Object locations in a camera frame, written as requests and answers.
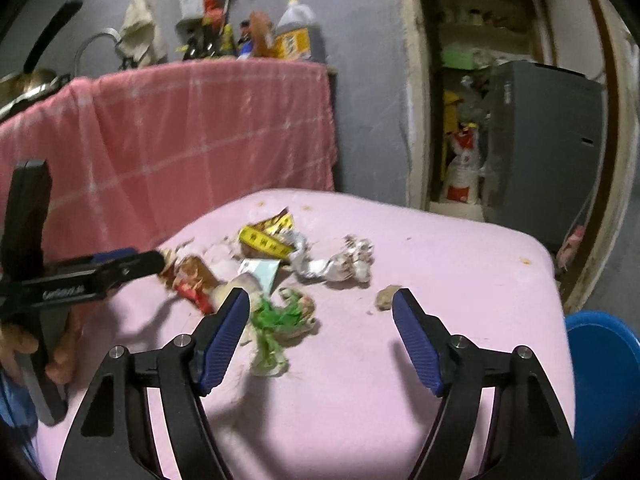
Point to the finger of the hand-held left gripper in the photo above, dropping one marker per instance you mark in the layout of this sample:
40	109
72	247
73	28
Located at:
140	266
112	255

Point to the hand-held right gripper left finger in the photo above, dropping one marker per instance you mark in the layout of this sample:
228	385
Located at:
225	345

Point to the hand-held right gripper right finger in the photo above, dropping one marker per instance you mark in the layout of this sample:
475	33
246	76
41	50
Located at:
417	340

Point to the red-brown snack wrapper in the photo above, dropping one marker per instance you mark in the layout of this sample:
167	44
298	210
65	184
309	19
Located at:
192	277

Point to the green plastic wrapper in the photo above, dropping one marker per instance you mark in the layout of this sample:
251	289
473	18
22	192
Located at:
280	317

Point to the yellow wrapper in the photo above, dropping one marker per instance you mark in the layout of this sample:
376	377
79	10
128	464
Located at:
262	240

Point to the silver foil wrapper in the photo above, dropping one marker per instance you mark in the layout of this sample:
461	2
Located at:
330	265

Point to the blue plastic bin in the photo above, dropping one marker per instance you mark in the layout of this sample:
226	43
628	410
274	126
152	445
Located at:
605	390

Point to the person's left hand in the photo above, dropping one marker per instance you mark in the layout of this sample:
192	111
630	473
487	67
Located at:
62	355

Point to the small brown scrap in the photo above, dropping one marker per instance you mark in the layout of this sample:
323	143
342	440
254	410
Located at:
387	297

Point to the crumpled white tissue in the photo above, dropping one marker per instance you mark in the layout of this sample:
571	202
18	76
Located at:
235	287

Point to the pink table cover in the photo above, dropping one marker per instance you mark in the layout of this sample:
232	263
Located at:
350	385

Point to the pink checkered cloth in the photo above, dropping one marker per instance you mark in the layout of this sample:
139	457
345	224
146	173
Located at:
175	150

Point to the metal wok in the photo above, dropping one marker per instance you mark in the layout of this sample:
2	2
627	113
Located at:
25	90

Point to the white and red sack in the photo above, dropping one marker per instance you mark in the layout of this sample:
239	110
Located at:
465	170

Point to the pink cloth item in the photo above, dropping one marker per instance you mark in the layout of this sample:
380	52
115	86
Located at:
570	250

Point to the curved metal faucet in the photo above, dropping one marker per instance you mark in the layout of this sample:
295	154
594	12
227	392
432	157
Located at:
92	42

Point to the yellow package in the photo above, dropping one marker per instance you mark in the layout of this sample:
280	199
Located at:
450	125

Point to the grey cabinet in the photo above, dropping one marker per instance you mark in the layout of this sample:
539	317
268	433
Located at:
540	160

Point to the beige hanging rag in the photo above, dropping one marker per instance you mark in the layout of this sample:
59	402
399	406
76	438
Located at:
142	30

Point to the brown bottle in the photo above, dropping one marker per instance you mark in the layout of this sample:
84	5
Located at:
261	35

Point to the red-capped condiment bottle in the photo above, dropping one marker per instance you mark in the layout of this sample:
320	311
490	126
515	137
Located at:
215	12

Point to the large cooking oil bottle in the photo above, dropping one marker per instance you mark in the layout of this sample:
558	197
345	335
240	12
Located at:
297	35

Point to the green box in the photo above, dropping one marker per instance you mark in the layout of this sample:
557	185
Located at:
465	57

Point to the wooden door frame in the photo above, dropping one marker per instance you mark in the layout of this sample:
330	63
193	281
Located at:
417	85

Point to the grey wall socket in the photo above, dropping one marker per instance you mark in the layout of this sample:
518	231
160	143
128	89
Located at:
191	6

